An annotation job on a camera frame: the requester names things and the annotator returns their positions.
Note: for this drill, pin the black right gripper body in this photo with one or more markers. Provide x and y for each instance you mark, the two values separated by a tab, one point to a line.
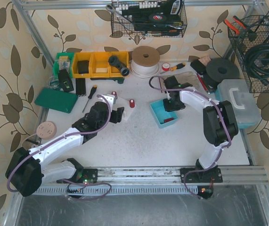
173	103

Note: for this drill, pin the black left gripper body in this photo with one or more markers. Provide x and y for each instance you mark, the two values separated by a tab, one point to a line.
115	114

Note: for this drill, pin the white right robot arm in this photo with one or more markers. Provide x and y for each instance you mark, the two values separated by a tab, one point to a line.
219	124

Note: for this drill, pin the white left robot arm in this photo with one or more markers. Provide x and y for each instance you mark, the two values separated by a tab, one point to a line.
29	169

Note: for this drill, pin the small teal parts tray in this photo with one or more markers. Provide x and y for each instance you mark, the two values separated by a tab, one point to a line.
159	114

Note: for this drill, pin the beige work glove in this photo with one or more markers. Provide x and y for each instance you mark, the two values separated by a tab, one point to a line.
188	77

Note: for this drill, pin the thin black screwdriver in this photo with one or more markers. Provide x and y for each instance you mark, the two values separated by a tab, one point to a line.
92	92

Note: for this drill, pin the yellow black nut driver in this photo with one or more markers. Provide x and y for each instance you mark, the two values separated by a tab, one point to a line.
178	66

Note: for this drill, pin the red white tape roll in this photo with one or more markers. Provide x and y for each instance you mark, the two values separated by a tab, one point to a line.
165	66

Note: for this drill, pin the black rectangular case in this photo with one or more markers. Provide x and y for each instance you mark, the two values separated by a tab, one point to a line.
199	67

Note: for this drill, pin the black remote-like block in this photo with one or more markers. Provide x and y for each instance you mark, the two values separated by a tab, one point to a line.
80	86

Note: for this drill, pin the sandpaper sheet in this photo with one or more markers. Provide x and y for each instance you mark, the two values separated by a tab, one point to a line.
205	60

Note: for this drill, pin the dark grey pipe fitting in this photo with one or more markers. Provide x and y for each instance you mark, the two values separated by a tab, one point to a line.
115	62

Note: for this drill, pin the dark grey empty spool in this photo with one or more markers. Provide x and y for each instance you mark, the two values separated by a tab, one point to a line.
219	69

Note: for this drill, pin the yellow storage bins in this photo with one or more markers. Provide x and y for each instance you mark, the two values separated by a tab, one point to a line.
98	65

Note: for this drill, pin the black box in bin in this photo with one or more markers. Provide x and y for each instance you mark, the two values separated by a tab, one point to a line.
83	67

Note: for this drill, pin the black green battery device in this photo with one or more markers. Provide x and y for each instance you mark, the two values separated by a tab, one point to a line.
65	81

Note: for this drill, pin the teal clear lid toolbox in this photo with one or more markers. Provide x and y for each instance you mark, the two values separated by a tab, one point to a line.
245	109

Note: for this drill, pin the round beige sanding disc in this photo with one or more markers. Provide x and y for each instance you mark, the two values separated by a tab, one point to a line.
46	130

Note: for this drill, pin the green storage bin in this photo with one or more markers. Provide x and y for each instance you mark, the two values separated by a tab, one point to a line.
63	61

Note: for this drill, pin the white four-peg base plate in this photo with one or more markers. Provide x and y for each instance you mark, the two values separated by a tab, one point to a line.
120	102

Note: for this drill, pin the white cable spool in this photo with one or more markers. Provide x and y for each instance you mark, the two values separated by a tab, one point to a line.
145	62

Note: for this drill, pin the wire basket with tools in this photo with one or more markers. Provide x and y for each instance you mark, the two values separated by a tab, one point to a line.
150	18

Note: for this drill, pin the orange handled pliers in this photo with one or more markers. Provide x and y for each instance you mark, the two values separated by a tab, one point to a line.
236	26

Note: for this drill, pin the wire basket with hose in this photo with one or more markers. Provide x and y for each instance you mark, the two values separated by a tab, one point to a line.
251	47

